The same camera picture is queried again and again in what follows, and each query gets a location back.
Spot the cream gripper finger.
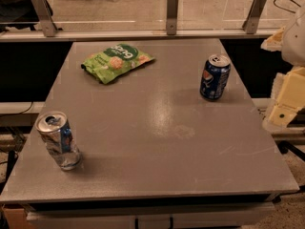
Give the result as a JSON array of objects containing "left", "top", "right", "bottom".
[
  {"left": 260, "top": 28, "right": 284, "bottom": 52},
  {"left": 262, "top": 66, "right": 305, "bottom": 132}
]

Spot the green rice chip bag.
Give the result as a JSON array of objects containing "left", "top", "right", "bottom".
[{"left": 81, "top": 44, "right": 154, "bottom": 84}]

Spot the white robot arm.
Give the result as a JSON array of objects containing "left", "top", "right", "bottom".
[{"left": 261, "top": 6, "right": 305, "bottom": 132}]

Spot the blue Pepsi can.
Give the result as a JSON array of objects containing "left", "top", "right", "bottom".
[{"left": 200, "top": 54, "right": 231, "bottom": 100}]

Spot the white cabinet under table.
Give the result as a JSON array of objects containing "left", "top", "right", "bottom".
[{"left": 27, "top": 202, "right": 275, "bottom": 229}]

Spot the crushed silver soda can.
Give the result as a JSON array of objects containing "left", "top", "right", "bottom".
[{"left": 34, "top": 111, "right": 81, "bottom": 171}]

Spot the cardboard box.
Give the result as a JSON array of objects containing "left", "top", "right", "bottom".
[{"left": 4, "top": 207, "right": 35, "bottom": 229}]

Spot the right metal bracket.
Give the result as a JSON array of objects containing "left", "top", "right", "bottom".
[{"left": 242, "top": 0, "right": 267, "bottom": 34}]

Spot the metal bracket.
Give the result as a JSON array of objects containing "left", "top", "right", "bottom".
[
  {"left": 31, "top": 0, "right": 57, "bottom": 37},
  {"left": 242, "top": 0, "right": 267, "bottom": 34},
  {"left": 166, "top": 0, "right": 178, "bottom": 35}
]

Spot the middle metal bracket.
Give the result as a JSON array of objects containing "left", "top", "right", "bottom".
[{"left": 166, "top": 0, "right": 178, "bottom": 35}]

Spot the left metal bracket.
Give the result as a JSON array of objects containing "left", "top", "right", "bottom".
[{"left": 31, "top": 0, "right": 57, "bottom": 37}]

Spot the black cable at left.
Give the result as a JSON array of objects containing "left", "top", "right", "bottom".
[{"left": 0, "top": 100, "right": 34, "bottom": 118}]

